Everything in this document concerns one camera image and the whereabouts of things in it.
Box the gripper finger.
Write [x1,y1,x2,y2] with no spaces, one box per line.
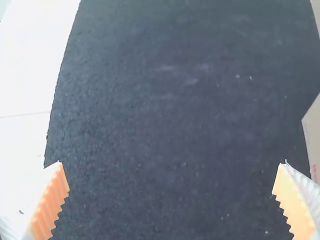
[0,160,70,240]
[271,159,320,240]

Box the cardboard box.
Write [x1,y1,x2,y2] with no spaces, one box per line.
[300,91,320,181]

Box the black mat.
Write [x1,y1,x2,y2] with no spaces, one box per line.
[43,0,320,240]

